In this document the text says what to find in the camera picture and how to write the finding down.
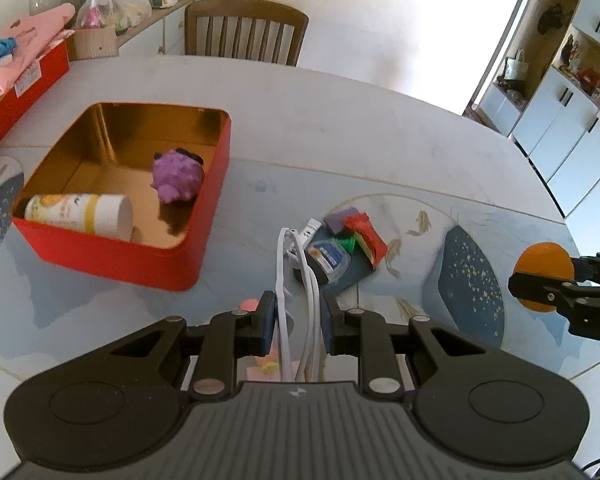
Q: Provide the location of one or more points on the purple block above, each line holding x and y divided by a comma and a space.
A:
341, 220

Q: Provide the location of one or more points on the white yellow bottle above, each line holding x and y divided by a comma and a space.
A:
80, 214

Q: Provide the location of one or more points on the red snack packet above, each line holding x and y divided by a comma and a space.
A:
367, 237

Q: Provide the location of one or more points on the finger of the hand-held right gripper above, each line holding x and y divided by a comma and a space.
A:
570, 300
597, 266

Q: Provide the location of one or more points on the orange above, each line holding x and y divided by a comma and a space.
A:
542, 260

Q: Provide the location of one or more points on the row of shelf figurines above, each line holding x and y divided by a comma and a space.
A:
590, 72

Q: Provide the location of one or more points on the red tin box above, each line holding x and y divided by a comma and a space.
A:
130, 185

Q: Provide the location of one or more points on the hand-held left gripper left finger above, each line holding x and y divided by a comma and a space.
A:
268, 324

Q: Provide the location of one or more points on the small pink toy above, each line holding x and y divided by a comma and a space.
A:
249, 305

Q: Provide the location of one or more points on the purple spiky plush toy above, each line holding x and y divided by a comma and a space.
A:
176, 177

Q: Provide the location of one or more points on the white sideboard with wooden top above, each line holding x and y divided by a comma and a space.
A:
152, 30

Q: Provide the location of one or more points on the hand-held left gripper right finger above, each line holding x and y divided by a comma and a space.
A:
328, 327

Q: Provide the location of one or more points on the white wall cabinet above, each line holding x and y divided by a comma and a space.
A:
567, 125

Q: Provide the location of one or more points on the brown cardboard box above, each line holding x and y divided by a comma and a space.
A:
95, 42

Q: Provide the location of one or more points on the pink cloth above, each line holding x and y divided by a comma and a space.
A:
35, 30

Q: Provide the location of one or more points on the pink yellow packet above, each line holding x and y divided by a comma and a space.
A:
267, 367

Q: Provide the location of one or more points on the small jar with black lid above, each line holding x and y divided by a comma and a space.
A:
330, 257

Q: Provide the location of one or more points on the clear plastic bag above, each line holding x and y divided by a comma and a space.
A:
112, 7

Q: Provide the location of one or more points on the green chess pawn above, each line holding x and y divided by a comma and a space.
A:
349, 245

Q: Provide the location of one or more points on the wooden chair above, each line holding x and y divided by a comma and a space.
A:
245, 30

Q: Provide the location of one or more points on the large red gift box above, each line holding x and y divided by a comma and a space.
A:
27, 85

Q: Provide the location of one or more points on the white tote bag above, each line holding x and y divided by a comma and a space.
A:
516, 67

